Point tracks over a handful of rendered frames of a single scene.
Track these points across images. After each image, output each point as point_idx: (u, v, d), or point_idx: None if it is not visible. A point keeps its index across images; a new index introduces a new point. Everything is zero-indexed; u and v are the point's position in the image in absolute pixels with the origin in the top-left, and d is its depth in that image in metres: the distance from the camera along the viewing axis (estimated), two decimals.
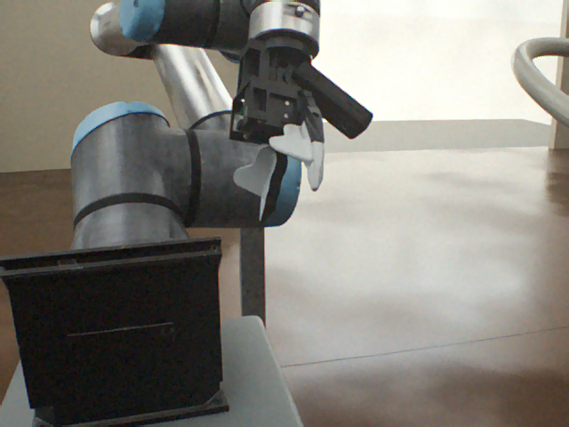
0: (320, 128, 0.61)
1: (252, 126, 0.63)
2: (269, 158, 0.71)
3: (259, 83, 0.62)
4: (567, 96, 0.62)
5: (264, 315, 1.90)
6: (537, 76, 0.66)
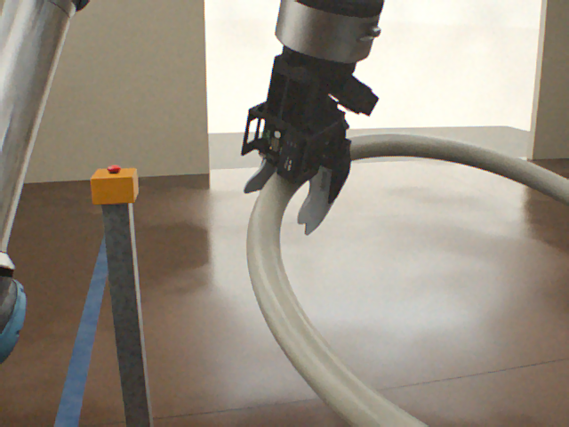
0: (341, 187, 0.59)
1: (289, 174, 0.54)
2: None
3: (314, 142, 0.51)
4: (276, 275, 0.44)
5: (142, 374, 1.77)
6: (258, 231, 0.49)
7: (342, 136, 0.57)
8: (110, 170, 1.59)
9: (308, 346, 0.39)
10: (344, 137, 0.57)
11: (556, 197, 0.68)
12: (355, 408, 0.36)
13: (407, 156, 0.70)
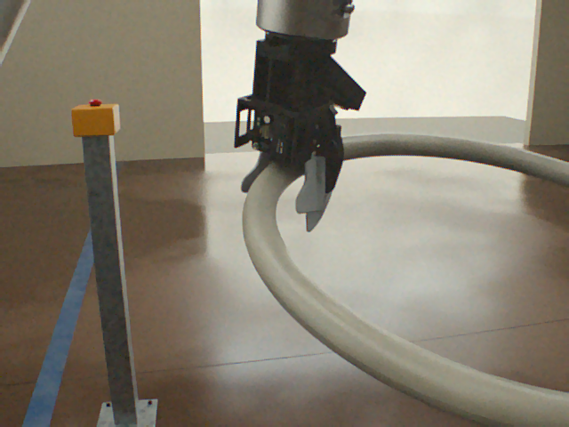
0: (337, 175, 0.59)
1: (282, 160, 0.55)
2: None
3: (302, 121, 0.52)
4: (270, 236, 0.44)
5: (124, 314, 1.75)
6: (252, 205, 0.49)
7: (332, 124, 0.58)
8: (91, 103, 1.58)
9: (304, 290, 0.38)
10: (334, 124, 0.58)
11: (558, 179, 0.67)
12: (356, 342, 0.34)
13: (404, 155, 0.70)
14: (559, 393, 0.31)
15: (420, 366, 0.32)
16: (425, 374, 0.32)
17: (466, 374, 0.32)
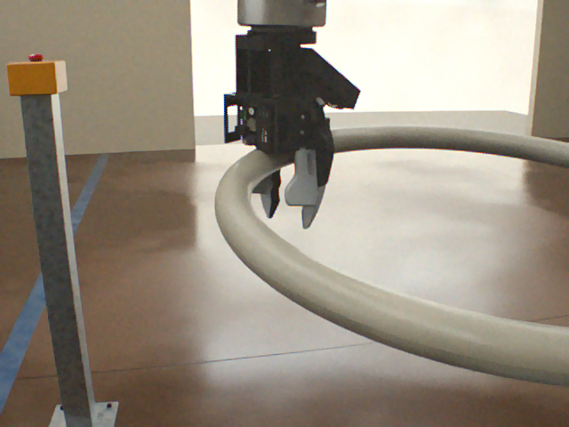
0: (329, 169, 0.60)
1: (268, 150, 0.56)
2: None
3: (283, 108, 0.53)
4: (235, 193, 0.44)
5: (73, 304, 1.51)
6: (228, 173, 0.49)
7: (322, 116, 0.59)
8: (31, 58, 1.34)
9: (252, 231, 0.37)
10: (324, 116, 0.59)
11: None
12: (292, 272, 0.33)
13: (410, 147, 0.69)
14: (508, 318, 0.28)
15: (352, 292, 0.31)
16: (356, 299, 0.30)
17: (400, 298, 0.30)
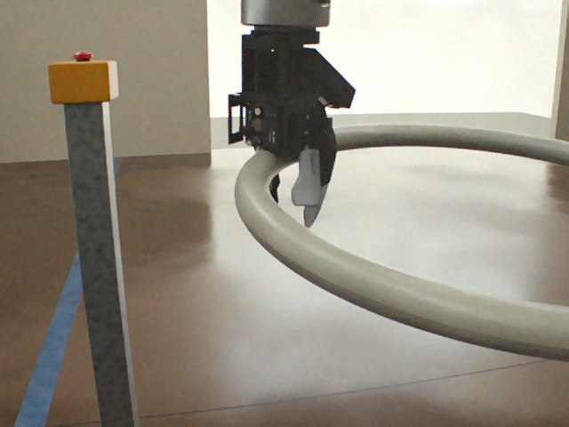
0: (332, 168, 0.60)
1: (276, 150, 0.56)
2: None
3: (292, 108, 0.53)
4: (260, 194, 0.43)
5: (124, 353, 1.27)
6: (244, 173, 0.48)
7: (324, 116, 0.59)
8: (76, 57, 1.09)
9: (292, 232, 0.37)
10: (325, 116, 0.59)
11: (560, 158, 0.66)
12: (346, 271, 0.33)
13: (402, 145, 0.70)
14: (564, 306, 0.29)
15: (413, 287, 0.31)
16: (419, 294, 0.31)
17: (461, 291, 0.30)
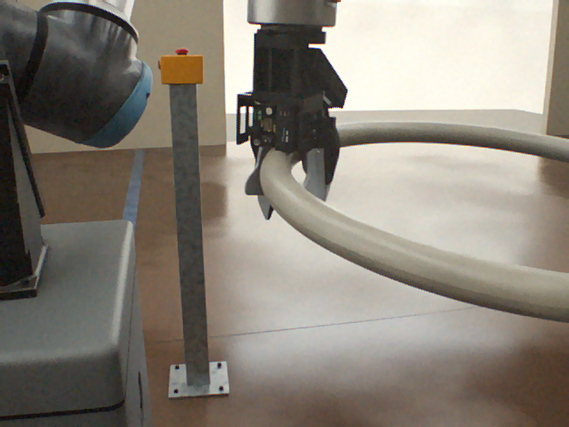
0: (335, 166, 0.61)
1: (287, 150, 0.56)
2: (258, 151, 0.63)
3: (306, 106, 0.53)
4: (305, 193, 0.43)
5: (203, 269, 1.75)
6: (274, 173, 0.48)
7: (326, 116, 0.60)
8: (179, 52, 1.58)
9: (359, 228, 0.38)
10: (328, 115, 0.60)
11: (533, 149, 0.72)
12: (428, 261, 0.34)
13: (387, 141, 0.73)
14: None
15: (498, 272, 0.33)
16: (504, 278, 0.32)
17: (541, 272, 0.32)
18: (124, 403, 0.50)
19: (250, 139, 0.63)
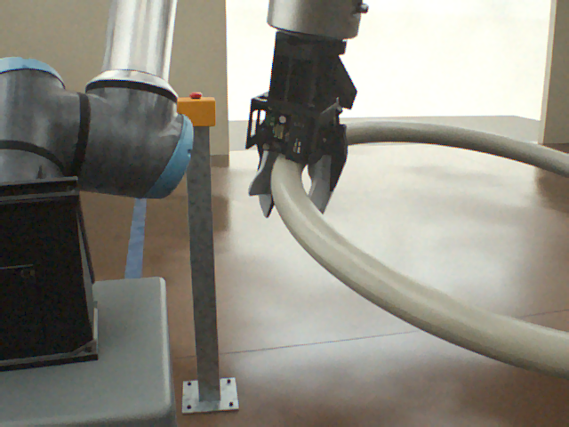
0: (340, 173, 0.61)
1: (297, 159, 0.55)
2: (263, 150, 0.62)
3: (321, 119, 0.52)
4: (324, 222, 0.43)
5: (214, 295, 1.89)
6: (290, 193, 0.48)
7: (337, 122, 0.59)
8: (193, 96, 1.71)
9: (383, 272, 0.38)
10: (339, 122, 0.59)
11: (529, 159, 0.73)
12: (450, 316, 0.35)
13: (388, 141, 0.73)
14: None
15: (516, 333, 0.34)
16: (522, 339, 0.34)
17: (556, 334, 0.34)
18: None
19: None
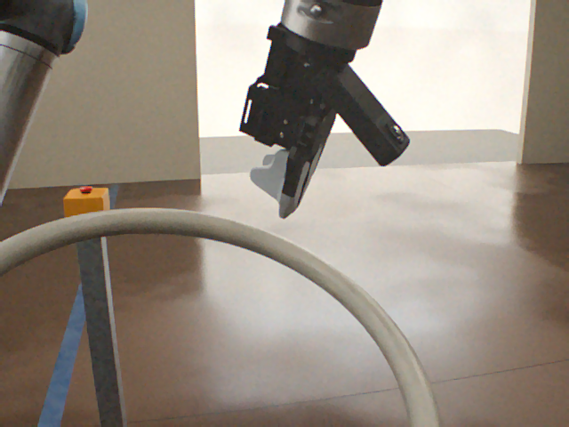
0: (292, 186, 0.58)
1: None
2: None
3: (255, 96, 0.56)
4: None
5: (116, 381, 1.86)
6: None
7: (312, 137, 0.55)
8: (82, 190, 1.69)
9: None
10: (312, 137, 0.55)
11: (294, 269, 0.66)
12: None
13: (132, 233, 0.65)
14: None
15: None
16: None
17: None
18: None
19: None
